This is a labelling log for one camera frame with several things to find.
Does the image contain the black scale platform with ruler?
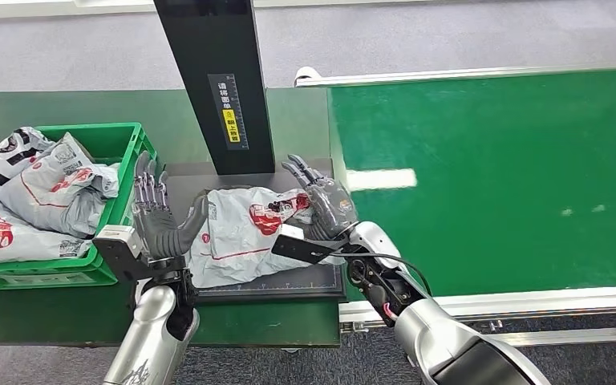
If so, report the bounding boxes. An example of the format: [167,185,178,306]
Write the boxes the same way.
[163,158,348,305]

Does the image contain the black camera bracket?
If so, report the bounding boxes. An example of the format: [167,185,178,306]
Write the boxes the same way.
[271,233,353,265]
[92,237,156,284]

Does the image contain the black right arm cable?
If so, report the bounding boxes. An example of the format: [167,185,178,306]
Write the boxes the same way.
[333,251,432,298]

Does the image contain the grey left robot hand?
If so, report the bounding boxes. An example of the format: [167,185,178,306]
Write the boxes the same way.
[132,150,211,262]

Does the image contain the black machine column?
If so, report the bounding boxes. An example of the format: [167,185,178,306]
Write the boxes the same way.
[152,0,277,176]

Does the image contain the green plastic crate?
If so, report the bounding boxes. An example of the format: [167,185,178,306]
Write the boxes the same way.
[0,122,159,291]

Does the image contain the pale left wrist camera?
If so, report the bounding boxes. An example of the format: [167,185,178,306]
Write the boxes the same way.
[97,225,144,252]

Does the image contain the green conveyor belt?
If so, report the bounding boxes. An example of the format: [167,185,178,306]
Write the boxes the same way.
[327,67,616,300]

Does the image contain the black left camera bracket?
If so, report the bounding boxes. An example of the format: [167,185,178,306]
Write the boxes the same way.
[92,237,156,284]

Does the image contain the grey mailer bag black print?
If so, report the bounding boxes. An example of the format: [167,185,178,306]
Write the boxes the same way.
[0,126,57,180]

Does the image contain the crumpled grey mailer bag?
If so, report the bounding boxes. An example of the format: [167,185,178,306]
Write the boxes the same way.
[0,132,123,239]

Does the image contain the grey mailer bag package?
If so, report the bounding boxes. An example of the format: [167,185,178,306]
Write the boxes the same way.
[188,185,347,290]

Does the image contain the black right camera bracket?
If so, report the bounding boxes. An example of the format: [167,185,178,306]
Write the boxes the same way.
[271,233,353,265]

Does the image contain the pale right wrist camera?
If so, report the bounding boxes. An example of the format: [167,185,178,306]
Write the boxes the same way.
[280,223,306,244]

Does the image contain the green table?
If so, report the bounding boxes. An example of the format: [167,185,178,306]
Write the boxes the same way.
[0,87,342,350]

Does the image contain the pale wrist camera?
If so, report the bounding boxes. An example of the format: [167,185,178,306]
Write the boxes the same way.
[97,225,144,252]
[280,223,306,244]

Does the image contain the aluminium conveyor frame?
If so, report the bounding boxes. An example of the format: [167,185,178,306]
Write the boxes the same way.
[293,63,616,347]

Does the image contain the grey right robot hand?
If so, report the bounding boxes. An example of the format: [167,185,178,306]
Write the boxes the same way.
[281,154,360,243]

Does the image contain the yellow and black column label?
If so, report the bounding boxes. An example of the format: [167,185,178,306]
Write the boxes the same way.
[207,73,250,152]

